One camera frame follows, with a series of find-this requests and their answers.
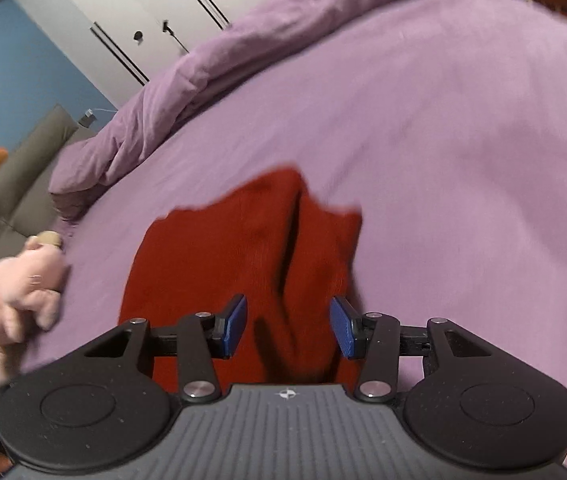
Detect red knit garment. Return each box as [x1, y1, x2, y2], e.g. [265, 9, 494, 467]
[118, 169, 364, 386]

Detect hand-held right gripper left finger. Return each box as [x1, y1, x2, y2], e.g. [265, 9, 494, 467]
[82, 293, 249, 404]

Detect purple duvet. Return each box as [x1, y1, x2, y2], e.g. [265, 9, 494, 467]
[48, 0, 440, 222]

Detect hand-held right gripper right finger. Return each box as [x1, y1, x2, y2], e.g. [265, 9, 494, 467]
[329, 296, 470, 404]

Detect white wardrobe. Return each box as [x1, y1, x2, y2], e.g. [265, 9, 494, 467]
[12, 0, 335, 111]

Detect pink plush pig toy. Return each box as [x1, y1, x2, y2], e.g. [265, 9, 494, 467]
[0, 230, 72, 387]

